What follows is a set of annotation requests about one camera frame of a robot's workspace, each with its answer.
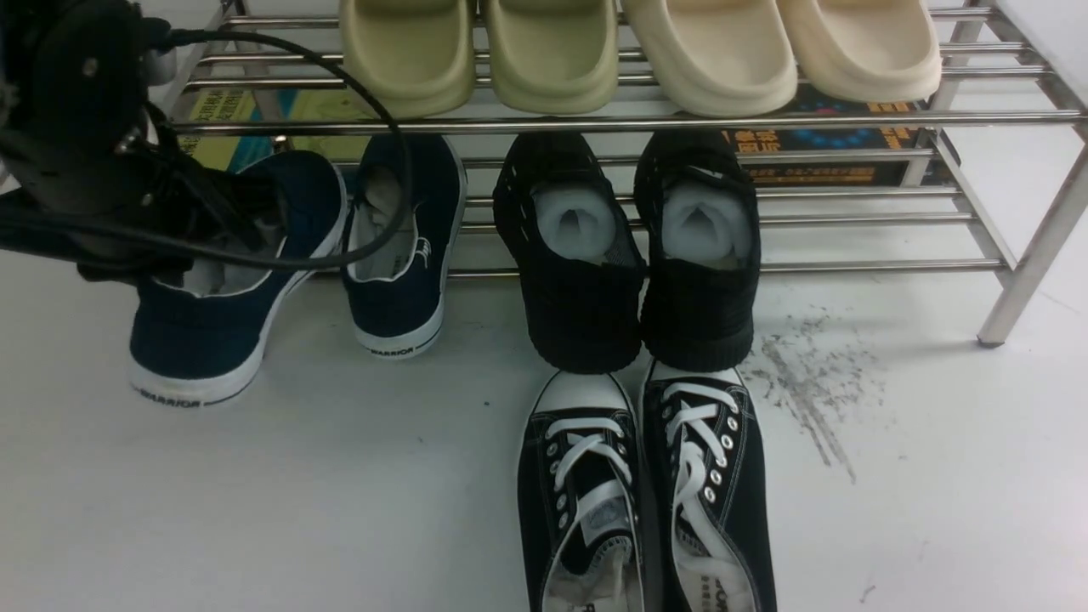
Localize cream slide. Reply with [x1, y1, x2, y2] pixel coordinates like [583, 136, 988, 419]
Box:
[777, 1, 942, 102]
[620, 1, 799, 117]

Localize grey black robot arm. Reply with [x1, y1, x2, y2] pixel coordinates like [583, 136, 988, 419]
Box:
[3, 1, 285, 282]

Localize stainless steel shoe rack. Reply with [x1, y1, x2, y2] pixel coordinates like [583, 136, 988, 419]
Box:
[161, 0, 1088, 348]

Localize black knit shoe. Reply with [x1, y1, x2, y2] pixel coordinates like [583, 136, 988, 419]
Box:
[633, 128, 762, 374]
[492, 132, 646, 375]

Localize black white lace-up sneaker left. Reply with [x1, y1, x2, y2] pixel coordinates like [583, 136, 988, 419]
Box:
[517, 371, 645, 611]

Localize olive green slide right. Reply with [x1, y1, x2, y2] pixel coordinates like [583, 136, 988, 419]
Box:
[479, 1, 619, 117]

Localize olive green slide left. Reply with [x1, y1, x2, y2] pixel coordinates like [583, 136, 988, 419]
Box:
[339, 1, 477, 120]

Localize black cable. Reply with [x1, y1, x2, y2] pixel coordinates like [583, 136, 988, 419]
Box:
[0, 28, 415, 273]

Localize navy canvas slip-on shoe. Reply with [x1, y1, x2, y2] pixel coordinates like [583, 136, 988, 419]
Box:
[341, 134, 468, 360]
[128, 150, 349, 408]

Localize black knit shoe left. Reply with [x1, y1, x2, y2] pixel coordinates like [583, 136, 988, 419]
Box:
[492, 132, 646, 375]

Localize dark printed box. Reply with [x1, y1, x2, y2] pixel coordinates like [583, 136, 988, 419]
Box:
[724, 127, 949, 187]

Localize cream slide right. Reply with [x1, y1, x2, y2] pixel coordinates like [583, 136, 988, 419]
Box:
[777, 1, 942, 102]

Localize yellow teal printed box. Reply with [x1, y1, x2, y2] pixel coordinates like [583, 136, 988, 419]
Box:
[177, 88, 371, 173]

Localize olive green slide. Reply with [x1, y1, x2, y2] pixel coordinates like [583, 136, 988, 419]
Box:
[339, 1, 477, 120]
[479, 1, 619, 117]

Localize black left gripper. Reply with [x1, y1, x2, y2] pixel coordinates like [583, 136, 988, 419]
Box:
[3, 127, 286, 283]

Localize cream slide left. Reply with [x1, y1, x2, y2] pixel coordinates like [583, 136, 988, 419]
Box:
[620, 1, 799, 117]

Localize black white lace-up sneaker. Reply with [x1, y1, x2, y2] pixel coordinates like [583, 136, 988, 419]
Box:
[640, 360, 778, 611]
[517, 371, 645, 611]

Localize black white lace-up sneaker right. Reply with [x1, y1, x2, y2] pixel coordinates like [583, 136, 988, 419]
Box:
[640, 360, 778, 611]

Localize black knit shoe right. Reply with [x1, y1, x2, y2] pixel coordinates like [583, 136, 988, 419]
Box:
[633, 128, 762, 374]

